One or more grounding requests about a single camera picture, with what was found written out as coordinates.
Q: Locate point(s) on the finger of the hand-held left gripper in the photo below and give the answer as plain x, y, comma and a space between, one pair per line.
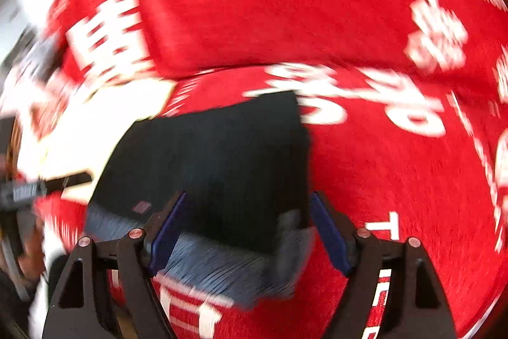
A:
67, 181

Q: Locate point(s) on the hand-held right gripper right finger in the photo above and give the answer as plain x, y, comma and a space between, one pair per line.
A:
329, 235

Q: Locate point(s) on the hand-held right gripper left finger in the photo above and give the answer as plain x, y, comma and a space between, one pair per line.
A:
168, 231

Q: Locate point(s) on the black pants with grey lining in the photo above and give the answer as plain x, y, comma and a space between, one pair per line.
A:
218, 164

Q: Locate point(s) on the red printed blanket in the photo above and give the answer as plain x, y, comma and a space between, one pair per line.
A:
357, 172

